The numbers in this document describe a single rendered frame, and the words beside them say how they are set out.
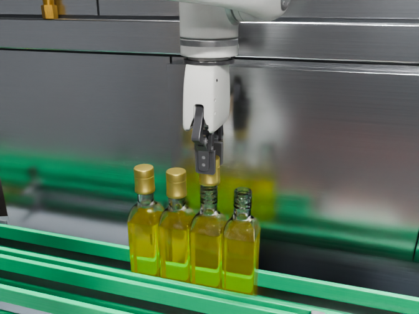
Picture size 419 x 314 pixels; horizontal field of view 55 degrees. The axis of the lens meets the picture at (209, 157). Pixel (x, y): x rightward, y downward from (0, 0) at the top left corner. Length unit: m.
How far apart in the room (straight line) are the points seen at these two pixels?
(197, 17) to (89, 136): 0.45
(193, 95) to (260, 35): 0.20
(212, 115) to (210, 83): 0.05
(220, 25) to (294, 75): 0.20
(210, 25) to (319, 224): 0.43
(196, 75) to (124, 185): 0.42
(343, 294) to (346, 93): 0.35
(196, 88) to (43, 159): 0.54
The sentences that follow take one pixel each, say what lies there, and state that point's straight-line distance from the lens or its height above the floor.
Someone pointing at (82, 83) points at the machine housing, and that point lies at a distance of 0.90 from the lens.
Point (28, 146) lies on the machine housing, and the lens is 1.03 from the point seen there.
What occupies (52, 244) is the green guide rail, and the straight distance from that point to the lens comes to 0.95.
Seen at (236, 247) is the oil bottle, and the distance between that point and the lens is 0.68.
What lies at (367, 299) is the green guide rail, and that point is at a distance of 0.79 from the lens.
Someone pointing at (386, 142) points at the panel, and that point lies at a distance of 0.74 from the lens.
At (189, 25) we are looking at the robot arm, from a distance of 0.58.
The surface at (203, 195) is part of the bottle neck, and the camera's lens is 0.67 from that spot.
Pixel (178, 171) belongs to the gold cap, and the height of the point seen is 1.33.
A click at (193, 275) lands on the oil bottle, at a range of 0.74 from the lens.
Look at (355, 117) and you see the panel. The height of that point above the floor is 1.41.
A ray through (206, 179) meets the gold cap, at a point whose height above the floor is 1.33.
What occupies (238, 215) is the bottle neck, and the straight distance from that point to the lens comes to 0.67.
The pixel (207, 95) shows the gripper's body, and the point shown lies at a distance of 0.57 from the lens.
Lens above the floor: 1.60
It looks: 21 degrees down
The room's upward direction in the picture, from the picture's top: straight up
